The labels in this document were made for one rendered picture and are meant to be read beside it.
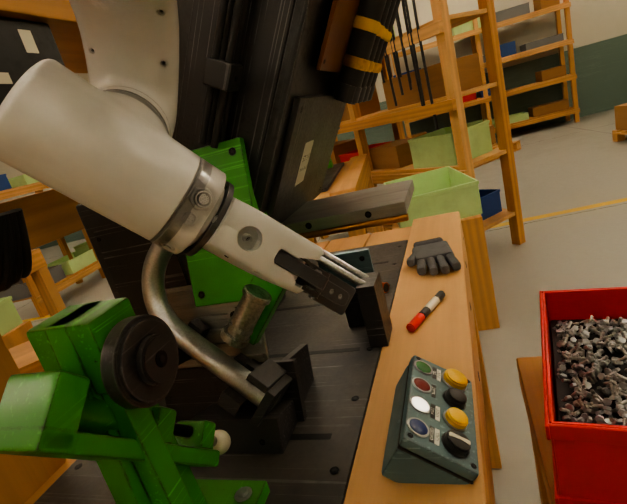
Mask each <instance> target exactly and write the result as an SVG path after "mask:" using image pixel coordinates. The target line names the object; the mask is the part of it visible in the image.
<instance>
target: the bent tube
mask: <svg viewBox="0 0 627 504"><path fill-rule="evenodd" d="M172 255H173V253H171V252H169V251H167V250H165V249H164V248H162V247H160V246H158V245H156V244H154V243H152V245H151V246H150V248H149V250H148V253H147V255H146V258H145V261H144V264H143V269H142V280H141V283H142V294H143V299H144V303H145V306H146V309H147V311H148V314H149V315H154V316H157V317H159V318H160V319H162V320H163V321H164V322H165V323H166V324H167V325H168V326H169V328H170V329H171V331H172V333H173V335H174V337H175V339H176V342H177V346H178V348H180V349H181V350H182V351H184V352H185V353H186V354H188V355H189V356H190V357H192V358H193V359H194V360H196V361H197V362H198V363H200V364H201V365H202V366H204V367H205V368H206V369H208V370H209V371H210V372H212V373H213V374H214V375H216V376H217V377H218V378H220V379H221V380H222V381H224V382H225V383H226V384H227V385H229V386H230V387H231V388H233V389H234V390H235V391H237V392H238V393H239V394H241V395H242V396H243V397H245V398H246V399H247V400H249V401H250V402H251V403H253V404H254V405H255V406H257V407H258V406H259V404H260V402H261V400H262V399H263V397H264V395H265V393H263V392H262V391H260V390H259V389H258V388H256V387H255V386H254V385H252V384H251V383H250V382H248V381H247V380H246V378H247V376H248V374H249V373H251V371H249V370H248V369H247V368H245V367H244V366H242V365H241V364H240V363H238V362H237V361H236V360H234V359H233V358H232V357H230V356H229V355H227V354H226V353H225V352H223V351H222V350H221V349H219V348H218V347H216V346H215V345H214V344H212V343H211V342H210V341H208V340H207V339H206V338H204V337H203V336H201V335H200V334H199V333H197V332H196V331H195V330H193V329H192V328H190V327H189V326H188V325H186V324H185V323H184V322H183V321H181V320H180V319H179V318H178V316H177V315H176V314H175V312H174V311H173V309H172V308H171V306H170V304H169V301H168V298H167V295H166V290H165V272H166V268H167V265H168V262H169V260H170V258H171V256H172Z"/></svg>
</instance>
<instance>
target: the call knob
mask: <svg viewBox="0 0 627 504"><path fill-rule="evenodd" d="M444 441H445V443H446V445H447V446H448V447H449V448H450V449H451V450H452V451H453V452H455V453H456V454H459V455H466V454H467V453H468V452H469V450H470V449H471V442H470V441H469V439H468V438H467V436H466V435H465V434H464V433H462V432H461V431H459V430H456V429H451V430H448V431H447V433H446V434H445V436H444Z"/></svg>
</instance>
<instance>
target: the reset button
mask: <svg viewBox="0 0 627 504"><path fill-rule="evenodd" d="M445 417H446V419H447V421H448V422H449V423H450V424H451V425H452V426H454V427H455V428H458V429H464V428H465V427H466V426H467V425H468V417H467V415H466V414H465V413H464V412H463V411H462V410H460V409H458V408H455V407H452V408H449V409H448V410H447V411H446V413H445Z"/></svg>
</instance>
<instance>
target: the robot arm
mask: <svg viewBox="0 0 627 504"><path fill-rule="evenodd" d="M69 2H70V4H71V7H72V9H73V12H74V15H75V17H76V20H77V24H78V27H79V31H80V35H81V39H82V43H83V48H84V53H85V59H86V64H87V71H88V78H89V82H87V81H86V80H84V79H83V78H81V77H80V76H78V75H77V74H75V73H74V72H72V71H71V70H69V69H68V68H66V67H65V66H63V65H62V64H60V63H59V62H57V61H56V60H53V59H44V60H41V61H39V62H38V63H36V64H35V65H33V66H32V67H31V68H29V69H28V70H27V71H26V72H25V73H24V74H23V75H22V76H21V77H20V78H19V80H18V81H17V82H16V83H15V85H14V86H13V87H12V88H11V90H10V91H9V93H8V94H7V96H6V97H5V99H4V100H3V102H2V103H1V105H0V161H1V162H3V163H5V164H7V165H9V166H11V167H13V168H14V169H16V170H18V171H20V172H22V173H24V174H26V175H28V176H29V177H31V178H33V179H35V180H37V181H39V182H41V183H43V184H44V185H46V186H48V187H50V188H52V189H54V190H56V191H57V192H59V193H61V194H63V195H65V196H67V197H69V198H71V199H72V200H74V201H76V202H78V203H80V204H82V205H84V206H86V207H87V208H89V209H91V210H93V211H95V212H97V213H99V214H101V215H102V216H104V217H106V218H108V219H110V220H112V221H114V222H115V223H117V224H119V225H121V226H123V227H125V228H127V229H129V230H130V231H132V232H134V233H136V234H138V235H140V236H142V237H144V238H145V239H147V240H149V241H151V242H152V243H154V244H156V245H158V246H160V247H162V248H164V249H165V250H167V251H169V252H171V253H173V254H179V253H181V252H183V253H184V254H186V255H188V256H192V255H195V254H196V253H197V252H198V251H199V250H201V249H202V248H203V249H205V250H207V251H209V252H210V253H212V254H214V255H216V256H218V257H219V258H221V259H223V260H225V261H227V262H229V263H231V264H232V265H234V266H236V267H238V268H240V269H242V270H244V271H246V272H248V273H250V274H252V275H254V276H256V277H258V278H261V279H263V280H265V281H267V282H270V283H272V284H274V285H277V286H279V287H282V288H284V289H287V290H289V291H292V292H294V293H300V292H302V291H303V292H305V293H308V295H307V297H309V298H311V299H312V300H314V301H316V302H318V303H319V304H321V305H323V306H325V307H326V308H328V309H330V310H332V311H333V312H336V313H337V314H339V315H343V314H344V312H345V310H346V308H347V307H348V305H349V303H350V301H351V299H352V297H353V295H354V294H355V288H354V287H352V286H350V285H349V284H347V283H346V282H344V281H342V280H341V279H339V278H338V277H336V276H334V275H333V274H331V273H330V272H327V271H324V270H323V269H321V268H319V267H318V266H316V265H315V264H313V263H312V262H310V261H309V260H307V259H313V260H319V259H320V257H321V256H323V255H324V252H323V249H322V248H321V247H320V246H318V245H316V244H315V243H313V242H311V241H309V240H308V239H306V238H304V237H303V236H301V235H299V234H298V233H296V232H294V231H293V230H291V229H289V228H288V227H286V226H284V225H283V224H281V223H279V222H278V221H276V220H274V219H273V218H271V217H269V216H268V215H266V214H264V213H263V212H261V211H259V210H257V209H255V208H254V207H252V206H250V205H248V204H246V203H244V202H242V201H240V200H238V199H236V198H234V197H233V194H234V185H232V184H231V183H230V182H228V181H226V174H225V173H224V172H222V171H221V170H219V169H218V168H216V167H215V166H213V165H212V164H210V163H209V162H207V161H206V160H204V159H203V158H201V157H199V156H198V155H197V154H195V153H194V152H192V151H191V150H189V149H188V148H186V147H185V146H183V145H182V144H180V143H179V142H177V141H176V140H174V139H173V138H172V137H173V133H174V129H175V125H176V118H177V105H178V84H179V16H178V5H177V0H69Z"/></svg>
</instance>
